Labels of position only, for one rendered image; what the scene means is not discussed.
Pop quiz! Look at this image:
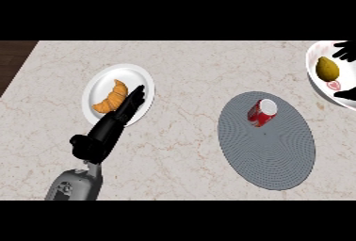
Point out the grey round placemat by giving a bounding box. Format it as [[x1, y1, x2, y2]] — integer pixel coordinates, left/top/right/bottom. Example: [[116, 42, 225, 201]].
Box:
[[218, 90, 318, 191]]

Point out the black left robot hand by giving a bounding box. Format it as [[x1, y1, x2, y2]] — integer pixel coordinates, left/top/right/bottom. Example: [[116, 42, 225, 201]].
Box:
[[69, 84, 148, 166]]

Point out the red can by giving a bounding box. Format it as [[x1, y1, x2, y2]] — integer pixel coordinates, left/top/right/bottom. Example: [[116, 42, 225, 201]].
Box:
[[247, 98, 280, 128]]

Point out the golden croissant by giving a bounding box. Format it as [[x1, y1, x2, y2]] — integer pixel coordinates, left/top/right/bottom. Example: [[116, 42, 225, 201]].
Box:
[[92, 79, 131, 114]]

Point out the yellow lemon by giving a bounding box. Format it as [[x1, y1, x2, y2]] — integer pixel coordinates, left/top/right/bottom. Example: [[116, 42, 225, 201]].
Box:
[[315, 56, 342, 83]]

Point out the white round plate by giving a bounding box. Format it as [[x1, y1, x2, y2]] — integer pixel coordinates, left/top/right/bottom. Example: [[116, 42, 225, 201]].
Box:
[[82, 63, 156, 128]]

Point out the white bowl with pink hearts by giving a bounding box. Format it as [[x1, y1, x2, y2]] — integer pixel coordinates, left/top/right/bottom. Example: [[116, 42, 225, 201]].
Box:
[[305, 40, 356, 113]]

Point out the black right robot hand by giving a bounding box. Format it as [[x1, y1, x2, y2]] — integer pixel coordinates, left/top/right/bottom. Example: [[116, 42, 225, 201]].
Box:
[[332, 40, 356, 102]]

